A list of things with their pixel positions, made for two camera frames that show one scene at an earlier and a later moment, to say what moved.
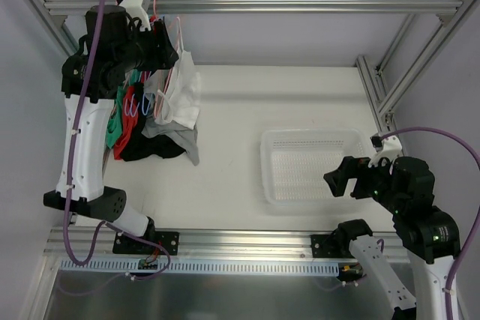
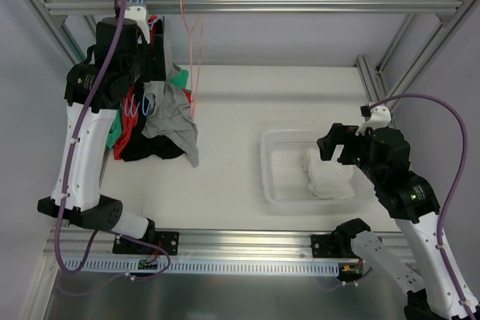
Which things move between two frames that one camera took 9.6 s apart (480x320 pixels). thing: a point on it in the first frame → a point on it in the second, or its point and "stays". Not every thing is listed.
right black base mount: x=326 y=246 stays
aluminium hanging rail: x=439 y=4 stays
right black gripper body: x=357 y=179 → x=345 y=144
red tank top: x=130 y=114 stays
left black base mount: x=169 y=240 stays
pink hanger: x=166 y=91 → x=202 y=18
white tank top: x=181 y=103 → x=330 y=179
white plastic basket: x=293 y=162 stays
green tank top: x=115 y=128 stays
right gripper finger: x=337 y=180 → x=326 y=145
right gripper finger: x=352 y=168 → x=340 y=131
